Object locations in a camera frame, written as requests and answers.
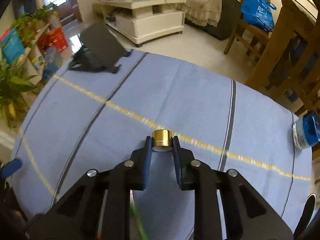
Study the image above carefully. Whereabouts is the blue shopping bag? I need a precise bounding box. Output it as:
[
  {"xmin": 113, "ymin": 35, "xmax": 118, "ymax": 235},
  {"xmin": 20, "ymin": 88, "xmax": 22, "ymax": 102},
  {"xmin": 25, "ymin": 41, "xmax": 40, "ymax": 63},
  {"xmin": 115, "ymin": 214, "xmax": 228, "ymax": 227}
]
[{"xmin": 241, "ymin": 0, "xmax": 277, "ymax": 32}]

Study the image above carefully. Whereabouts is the white coffee table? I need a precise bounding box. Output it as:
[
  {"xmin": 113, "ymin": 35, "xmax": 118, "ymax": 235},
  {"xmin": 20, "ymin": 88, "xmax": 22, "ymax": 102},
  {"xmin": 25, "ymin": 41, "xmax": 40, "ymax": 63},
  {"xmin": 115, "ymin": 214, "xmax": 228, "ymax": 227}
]
[{"xmin": 92, "ymin": 0, "xmax": 187, "ymax": 47}]

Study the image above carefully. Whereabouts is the long leaf potted plant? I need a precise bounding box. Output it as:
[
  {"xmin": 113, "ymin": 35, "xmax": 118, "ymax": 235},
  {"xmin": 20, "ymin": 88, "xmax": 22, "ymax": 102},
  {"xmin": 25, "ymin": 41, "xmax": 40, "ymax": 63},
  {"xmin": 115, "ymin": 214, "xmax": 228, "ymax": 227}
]
[{"xmin": 0, "ymin": 60, "xmax": 38, "ymax": 128}]

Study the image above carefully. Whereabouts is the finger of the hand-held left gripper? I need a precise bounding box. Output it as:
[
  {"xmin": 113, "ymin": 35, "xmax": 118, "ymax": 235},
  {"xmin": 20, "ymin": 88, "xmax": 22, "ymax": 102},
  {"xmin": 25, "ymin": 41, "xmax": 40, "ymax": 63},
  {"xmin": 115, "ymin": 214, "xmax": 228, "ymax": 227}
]
[{"xmin": 0, "ymin": 159, "xmax": 22, "ymax": 180}]

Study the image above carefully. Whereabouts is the pothos plant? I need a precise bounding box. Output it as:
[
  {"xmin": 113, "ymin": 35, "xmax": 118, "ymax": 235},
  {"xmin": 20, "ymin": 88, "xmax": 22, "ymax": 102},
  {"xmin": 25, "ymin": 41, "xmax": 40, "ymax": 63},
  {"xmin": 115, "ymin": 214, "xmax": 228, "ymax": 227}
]
[{"xmin": 10, "ymin": 2, "xmax": 58, "ymax": 45}]

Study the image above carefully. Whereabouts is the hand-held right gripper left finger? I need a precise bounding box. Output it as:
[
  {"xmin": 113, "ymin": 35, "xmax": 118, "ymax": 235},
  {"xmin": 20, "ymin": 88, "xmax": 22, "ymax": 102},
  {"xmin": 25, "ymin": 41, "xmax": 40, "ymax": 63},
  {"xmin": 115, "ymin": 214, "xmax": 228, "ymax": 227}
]
[{"xmin": 25, "ymin": 135, "xmax": 153, "ymax": 240}]

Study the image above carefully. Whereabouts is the blue lidded jar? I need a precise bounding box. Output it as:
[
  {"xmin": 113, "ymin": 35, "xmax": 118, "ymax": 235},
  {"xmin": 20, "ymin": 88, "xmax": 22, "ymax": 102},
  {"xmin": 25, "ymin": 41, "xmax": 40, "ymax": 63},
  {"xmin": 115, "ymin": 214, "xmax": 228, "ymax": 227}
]
[{"xmin": 292, "ymin": 112, "xmax": 320, "ymax": 150}]

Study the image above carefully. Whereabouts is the red gift box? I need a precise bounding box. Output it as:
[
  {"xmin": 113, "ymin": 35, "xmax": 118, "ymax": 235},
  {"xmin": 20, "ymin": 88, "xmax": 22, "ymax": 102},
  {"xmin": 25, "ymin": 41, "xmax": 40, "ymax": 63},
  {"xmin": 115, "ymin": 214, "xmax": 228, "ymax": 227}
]
[{"xmin": 37, "ymin": 27, "xmax": 68, "ymax": 53}]

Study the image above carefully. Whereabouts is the blue striped tablecloth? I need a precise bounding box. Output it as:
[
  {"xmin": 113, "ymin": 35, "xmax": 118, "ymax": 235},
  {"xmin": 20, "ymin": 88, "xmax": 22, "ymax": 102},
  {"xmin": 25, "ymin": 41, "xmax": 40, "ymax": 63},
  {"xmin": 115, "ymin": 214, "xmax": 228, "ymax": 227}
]
[{"xmin": 10, "ymin": 50, "xmax": 313, "ymax": 240}]

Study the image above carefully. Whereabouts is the wooden dining chair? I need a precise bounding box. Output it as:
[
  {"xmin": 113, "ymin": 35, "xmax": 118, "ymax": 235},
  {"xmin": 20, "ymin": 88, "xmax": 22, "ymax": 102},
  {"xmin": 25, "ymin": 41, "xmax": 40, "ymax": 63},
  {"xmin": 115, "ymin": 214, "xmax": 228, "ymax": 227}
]
[{"xmin": 224, "ymin": 0, "xmax": 272, "ymax": 55}]

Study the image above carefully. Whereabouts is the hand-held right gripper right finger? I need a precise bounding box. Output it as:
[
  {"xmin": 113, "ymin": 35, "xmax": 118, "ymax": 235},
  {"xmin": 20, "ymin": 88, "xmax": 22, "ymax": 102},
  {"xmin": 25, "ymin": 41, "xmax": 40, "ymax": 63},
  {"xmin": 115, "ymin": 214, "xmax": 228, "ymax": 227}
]
[{"xmin": 172, "ymin": 135, "xmax": 294, "ymax": 240}]

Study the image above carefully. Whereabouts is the blue gift box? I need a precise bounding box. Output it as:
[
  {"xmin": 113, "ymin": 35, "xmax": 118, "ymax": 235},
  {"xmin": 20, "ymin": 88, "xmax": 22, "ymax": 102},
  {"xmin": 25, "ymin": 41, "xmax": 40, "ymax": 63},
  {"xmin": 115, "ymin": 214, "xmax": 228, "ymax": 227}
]
[{"xmin": 0, "ymin": 29, "xmax": 25, "ymax": 64}]

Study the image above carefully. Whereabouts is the dark grey sofa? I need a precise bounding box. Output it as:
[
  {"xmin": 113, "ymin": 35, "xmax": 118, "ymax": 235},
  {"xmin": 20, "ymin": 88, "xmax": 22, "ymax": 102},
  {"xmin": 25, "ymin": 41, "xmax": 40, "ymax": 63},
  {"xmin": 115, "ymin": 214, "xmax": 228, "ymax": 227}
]
[{"xmin": 147, "ymin": 0, "xmax": 242, "ymax": 40}]

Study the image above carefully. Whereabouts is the blue bottle pack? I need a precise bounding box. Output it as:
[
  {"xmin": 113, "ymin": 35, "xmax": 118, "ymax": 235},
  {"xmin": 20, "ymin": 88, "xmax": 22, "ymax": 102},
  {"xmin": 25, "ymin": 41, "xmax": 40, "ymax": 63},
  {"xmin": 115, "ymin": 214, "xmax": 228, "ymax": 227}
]
[{"xmin": 42, "ymin": 46, "xmax": 63, "ymax": 78}]

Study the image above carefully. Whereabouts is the wooden dining table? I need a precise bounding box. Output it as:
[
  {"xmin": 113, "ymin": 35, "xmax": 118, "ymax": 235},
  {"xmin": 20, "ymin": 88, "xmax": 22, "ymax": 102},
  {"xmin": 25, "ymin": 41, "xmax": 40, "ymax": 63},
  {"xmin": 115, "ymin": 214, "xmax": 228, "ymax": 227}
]
[{"xmin": 245, "ymin": 0, "xmax": 320, "ymax": 115}]

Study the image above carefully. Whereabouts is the beige lace sofa cover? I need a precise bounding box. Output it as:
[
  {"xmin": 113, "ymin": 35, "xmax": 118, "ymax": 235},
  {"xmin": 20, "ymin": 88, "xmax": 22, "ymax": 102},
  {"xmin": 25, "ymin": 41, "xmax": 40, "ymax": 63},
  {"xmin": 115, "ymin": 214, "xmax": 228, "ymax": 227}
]
[{"xmin": 160, "ymin": 0, "xmax": 227, "ymax": 28}]

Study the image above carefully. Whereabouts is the black phone stand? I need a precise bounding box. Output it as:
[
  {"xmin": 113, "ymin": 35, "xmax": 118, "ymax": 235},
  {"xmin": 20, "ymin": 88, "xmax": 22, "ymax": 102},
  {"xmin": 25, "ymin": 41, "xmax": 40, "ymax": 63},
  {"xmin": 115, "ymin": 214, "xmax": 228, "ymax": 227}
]
[{"xmin": 68, "ymin": 23, "xmax": 133, "ymax": 74}]

